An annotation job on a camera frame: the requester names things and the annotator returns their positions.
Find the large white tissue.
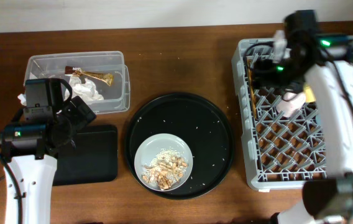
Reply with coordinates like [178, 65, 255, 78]
[17, 76, 105, 106]

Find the pink cup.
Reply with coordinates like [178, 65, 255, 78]
[276, 92, 306, 118]

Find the gold coffee sachet wrapper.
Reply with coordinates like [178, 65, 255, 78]
[65, 66, 114, 86]

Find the grey plate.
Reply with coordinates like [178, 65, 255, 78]
[134, 134, 193, 192]

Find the food scraps and rice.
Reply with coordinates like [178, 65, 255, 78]
[141, 148, 190, 191]

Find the yellow bowl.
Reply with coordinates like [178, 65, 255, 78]
[303, 85, 316, 103]

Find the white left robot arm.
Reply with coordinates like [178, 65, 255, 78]
[0, 78, 96, 223]

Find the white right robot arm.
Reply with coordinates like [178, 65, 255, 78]
[250, 10, 353, 223]

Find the grey dishwasher rack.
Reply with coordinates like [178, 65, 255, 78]
[232, 35, 353, 192]

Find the black rectangular tray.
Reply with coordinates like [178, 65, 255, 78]
[53, 124, 118, 186]

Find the clear plastic bin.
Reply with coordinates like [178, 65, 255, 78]
[24, 51, 131, 114]

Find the round black serving tray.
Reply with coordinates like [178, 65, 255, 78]
[124, 93, 235, 200]

